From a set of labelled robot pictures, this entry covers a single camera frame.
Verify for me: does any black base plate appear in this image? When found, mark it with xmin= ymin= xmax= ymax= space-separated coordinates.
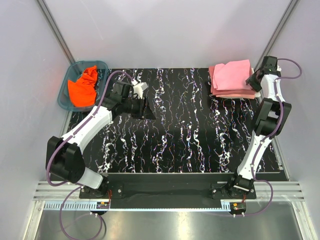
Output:
xmin=79 ymin=173 xmax=256 ymax=210

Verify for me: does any aluminium frame post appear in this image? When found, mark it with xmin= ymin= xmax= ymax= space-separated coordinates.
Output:
xmin=35 ymin=0 xmax=76 ymax=64
xmin=253 ymin=0 xmax=300 ymax=70

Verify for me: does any orange t-shirt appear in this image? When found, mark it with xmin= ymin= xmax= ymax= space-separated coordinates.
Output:
xmin=67 ymin=65 xmax=98 ymax=108

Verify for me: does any pink t-shirt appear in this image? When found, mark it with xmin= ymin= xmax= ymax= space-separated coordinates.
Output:
xmin=212 ymin=59 xmax=252 ymax=91

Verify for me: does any aluminium rail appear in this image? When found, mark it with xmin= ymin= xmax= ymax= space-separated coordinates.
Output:
xmin=33 ymin=181 xmax=304 ymax=212

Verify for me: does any peach folded shirt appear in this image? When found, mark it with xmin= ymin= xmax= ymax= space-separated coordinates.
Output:
xmin=215 ymin=93 xmax=256 ymax=99

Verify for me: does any right aluminium frame post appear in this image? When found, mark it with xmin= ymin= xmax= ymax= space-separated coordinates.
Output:
xmin=253 ymin=0 xmax=300 ymax=70

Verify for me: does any left aluminium frame post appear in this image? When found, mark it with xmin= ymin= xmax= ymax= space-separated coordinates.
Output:
xmin=35 ymin=0 xmax=76 ymax=64

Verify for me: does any teal plastic basket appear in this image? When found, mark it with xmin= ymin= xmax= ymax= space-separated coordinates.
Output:
xmin=57 ymin=60 xmax=110 ymax=112

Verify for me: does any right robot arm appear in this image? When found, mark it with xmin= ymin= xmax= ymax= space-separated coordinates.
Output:
xmin=225 ymin=67 xmax=292 ymax=199

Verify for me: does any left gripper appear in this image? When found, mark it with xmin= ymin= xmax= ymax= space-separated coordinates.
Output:
xmin=122 ymin=96 xmax=156 ymax=121

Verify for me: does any dark red folded shirt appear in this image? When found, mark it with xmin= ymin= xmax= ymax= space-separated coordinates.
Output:
xmin=208 ymin=66 xmax=257 ymax=99

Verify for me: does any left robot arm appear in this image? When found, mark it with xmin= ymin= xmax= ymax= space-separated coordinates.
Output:
xmin=45 ymin=96 xmax=156 ymax=198

